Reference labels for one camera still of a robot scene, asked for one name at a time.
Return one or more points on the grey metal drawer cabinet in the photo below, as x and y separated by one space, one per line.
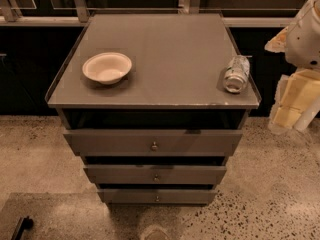
175 83

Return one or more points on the grey middle drawer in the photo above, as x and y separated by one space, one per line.
143 174

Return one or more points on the grey top drawer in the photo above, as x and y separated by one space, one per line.
134 143

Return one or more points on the metal railing frame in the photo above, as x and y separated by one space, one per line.
235 13

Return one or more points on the grey bottom drawer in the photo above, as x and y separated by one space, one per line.
147 196

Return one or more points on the white paper bowl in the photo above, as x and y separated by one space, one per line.
107 68

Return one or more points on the grey drawer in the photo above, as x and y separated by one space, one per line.
143 174
134 143
147 196

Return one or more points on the black object on floor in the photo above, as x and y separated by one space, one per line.
24 223

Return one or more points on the round brass top knob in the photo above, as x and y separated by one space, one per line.
154 146

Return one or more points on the beige padded gripper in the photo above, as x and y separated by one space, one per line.
304 44

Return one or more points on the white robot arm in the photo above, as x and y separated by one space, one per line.
308 17

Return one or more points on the crushed white drink can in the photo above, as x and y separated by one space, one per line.
237 74

